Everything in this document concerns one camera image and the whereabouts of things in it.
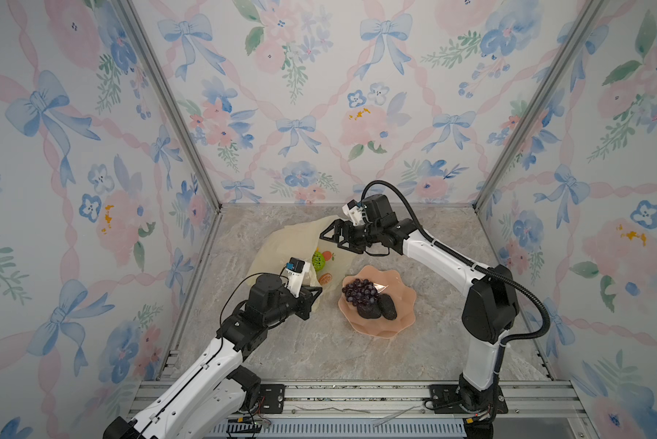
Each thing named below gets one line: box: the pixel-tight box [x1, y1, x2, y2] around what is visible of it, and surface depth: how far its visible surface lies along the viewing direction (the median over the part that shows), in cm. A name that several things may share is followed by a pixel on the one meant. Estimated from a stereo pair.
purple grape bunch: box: [341, 278, 378, 307], surface depth 89 cm
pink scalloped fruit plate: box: [337, 265, 418, 339], surface depth 89 cm
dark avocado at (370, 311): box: [356, 301, 383, 320], surface depth 87 cm
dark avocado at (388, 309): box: [377, 293, 398, 322], surface depth 88 cm
